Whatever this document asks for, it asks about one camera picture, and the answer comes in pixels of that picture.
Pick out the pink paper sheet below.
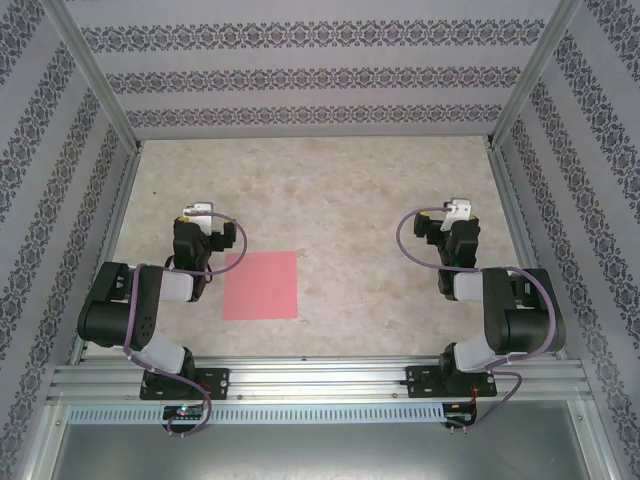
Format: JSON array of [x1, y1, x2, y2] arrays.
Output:
[[221, 251, 300, 321]]

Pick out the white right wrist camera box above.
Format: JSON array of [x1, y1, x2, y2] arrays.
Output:
[[443, 198, 474, 222]]

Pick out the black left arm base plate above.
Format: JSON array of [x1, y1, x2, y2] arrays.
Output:
[[138, 367, 231, 402]]

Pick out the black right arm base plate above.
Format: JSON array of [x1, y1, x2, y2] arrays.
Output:
[[405, 364, 499, 400]]

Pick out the aluminium frame post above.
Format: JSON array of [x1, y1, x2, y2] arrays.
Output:
[[487, 0, 585, 151], [42, 0, 142, 151]]

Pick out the slotted grey cable duct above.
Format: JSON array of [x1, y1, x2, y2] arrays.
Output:
[[67, 403, 447, 425]]

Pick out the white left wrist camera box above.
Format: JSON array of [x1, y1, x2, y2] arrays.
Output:
[[182, 201, 217, 235]]

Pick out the grey metal sheet panel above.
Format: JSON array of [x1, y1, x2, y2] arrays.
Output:
[[42, 399, 611, 480]]

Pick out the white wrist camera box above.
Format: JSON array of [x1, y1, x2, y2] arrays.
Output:
[[182, 201, 217, 235], [443, 198, 474, 222]]

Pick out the long aluminium mounting rail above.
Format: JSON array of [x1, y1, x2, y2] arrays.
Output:
[[47, 355, 594, 402]]

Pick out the aluminium side rail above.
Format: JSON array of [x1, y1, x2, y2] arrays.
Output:
[[67, 142, 146, 365], [487, 142, 569, 359]]

